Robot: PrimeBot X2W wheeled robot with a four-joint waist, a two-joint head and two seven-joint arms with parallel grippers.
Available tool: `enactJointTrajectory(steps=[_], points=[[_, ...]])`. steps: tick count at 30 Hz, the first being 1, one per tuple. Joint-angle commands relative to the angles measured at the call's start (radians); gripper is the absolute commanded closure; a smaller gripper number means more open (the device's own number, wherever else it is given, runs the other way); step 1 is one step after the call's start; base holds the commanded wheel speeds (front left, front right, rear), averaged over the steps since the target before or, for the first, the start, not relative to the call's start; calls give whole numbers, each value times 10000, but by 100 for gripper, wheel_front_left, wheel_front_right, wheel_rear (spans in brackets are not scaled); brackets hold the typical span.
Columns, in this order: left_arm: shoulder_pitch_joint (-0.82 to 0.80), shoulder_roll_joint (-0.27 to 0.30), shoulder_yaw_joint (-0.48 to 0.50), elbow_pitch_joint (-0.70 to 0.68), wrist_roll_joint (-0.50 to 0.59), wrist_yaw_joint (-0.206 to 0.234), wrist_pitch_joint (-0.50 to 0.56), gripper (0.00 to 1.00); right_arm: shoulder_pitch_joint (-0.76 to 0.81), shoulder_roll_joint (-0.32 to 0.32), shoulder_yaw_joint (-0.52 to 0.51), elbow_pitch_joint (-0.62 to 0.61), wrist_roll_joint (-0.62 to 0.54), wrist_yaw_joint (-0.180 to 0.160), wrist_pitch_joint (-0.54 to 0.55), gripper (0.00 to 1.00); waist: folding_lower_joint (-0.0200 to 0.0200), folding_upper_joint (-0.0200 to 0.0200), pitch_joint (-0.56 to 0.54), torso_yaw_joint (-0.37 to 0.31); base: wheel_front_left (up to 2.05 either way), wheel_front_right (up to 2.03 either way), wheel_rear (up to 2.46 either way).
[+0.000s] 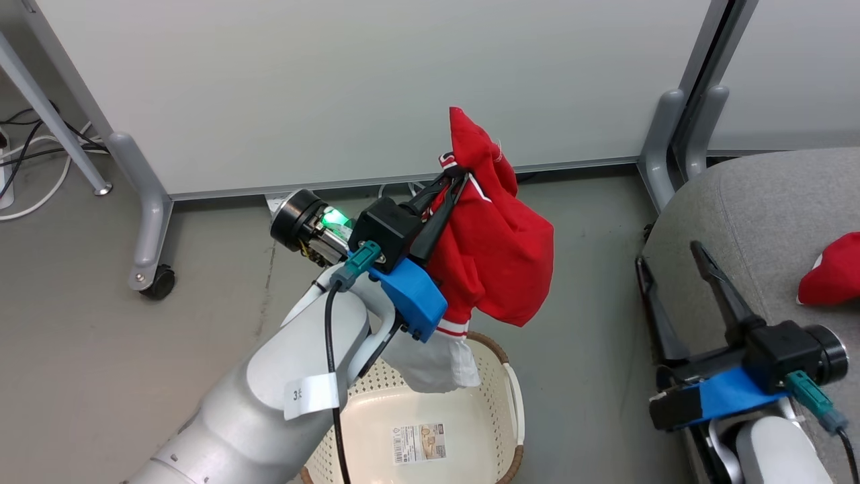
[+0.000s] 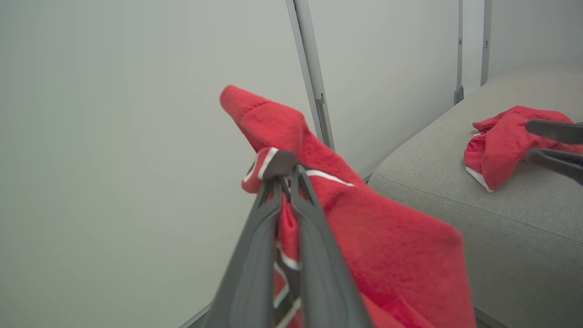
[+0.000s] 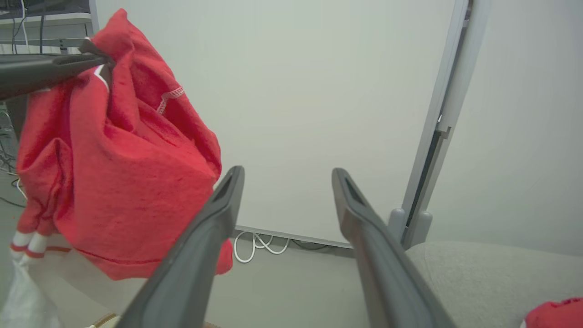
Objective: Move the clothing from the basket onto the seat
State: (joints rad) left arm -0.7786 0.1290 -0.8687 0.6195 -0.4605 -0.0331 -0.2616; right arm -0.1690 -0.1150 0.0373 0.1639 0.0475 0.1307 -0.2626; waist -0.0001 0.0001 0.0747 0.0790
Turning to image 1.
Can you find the white wall power strip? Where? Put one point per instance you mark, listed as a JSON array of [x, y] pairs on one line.
[[4, 175]]

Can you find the white perforated laundry basket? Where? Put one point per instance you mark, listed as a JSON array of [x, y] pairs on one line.
[[376, 430]]

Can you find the red Bulls jersey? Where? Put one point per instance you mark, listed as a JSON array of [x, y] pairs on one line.
[[497, 242]]

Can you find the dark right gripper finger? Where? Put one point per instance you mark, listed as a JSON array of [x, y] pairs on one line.
[[725, 296], [662, 329]]

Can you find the grey curved partition foot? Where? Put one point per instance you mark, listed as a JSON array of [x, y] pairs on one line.
[[702, 128], [662, 148]]

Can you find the white paper tag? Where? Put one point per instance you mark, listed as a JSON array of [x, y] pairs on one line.
[[312, 396]]

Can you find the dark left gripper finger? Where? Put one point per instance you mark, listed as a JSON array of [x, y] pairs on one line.
[[433, 190], [433, 232]]

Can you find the narrow white partition panel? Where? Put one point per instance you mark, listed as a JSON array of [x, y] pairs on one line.
[[793, 67]]

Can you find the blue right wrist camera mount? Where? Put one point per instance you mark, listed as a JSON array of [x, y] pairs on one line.
[[729, 398]]

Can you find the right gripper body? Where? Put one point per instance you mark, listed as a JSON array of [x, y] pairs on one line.
[[779, 349]]

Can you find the plain red garment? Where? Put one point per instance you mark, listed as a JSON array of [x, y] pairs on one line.
[[836, 272]]

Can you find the white cloth with striped trim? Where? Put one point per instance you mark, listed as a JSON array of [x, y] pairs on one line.
[[430, 363]]

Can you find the grey metal table leg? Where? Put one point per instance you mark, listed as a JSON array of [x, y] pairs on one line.
[[54, 114]]

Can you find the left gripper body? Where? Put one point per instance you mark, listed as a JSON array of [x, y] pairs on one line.
[[386, 228]]

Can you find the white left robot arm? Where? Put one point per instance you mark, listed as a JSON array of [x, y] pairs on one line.
[[262, 410]]

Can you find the grey fabric sofa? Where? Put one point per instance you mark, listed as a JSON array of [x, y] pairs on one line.
[[759, 215]]

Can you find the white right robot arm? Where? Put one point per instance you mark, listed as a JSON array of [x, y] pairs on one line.
[[772, 454]]

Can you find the large white partition panel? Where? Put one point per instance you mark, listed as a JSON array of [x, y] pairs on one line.
[[336, 87]]

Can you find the grey partition foot with caster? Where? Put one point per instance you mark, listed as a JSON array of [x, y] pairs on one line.
[[153, 222]]

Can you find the black caster wheel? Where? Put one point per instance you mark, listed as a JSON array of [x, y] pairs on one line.
[[161, 282]]

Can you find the printed basket label sticker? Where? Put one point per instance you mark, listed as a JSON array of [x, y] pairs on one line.
[[418, 442]]

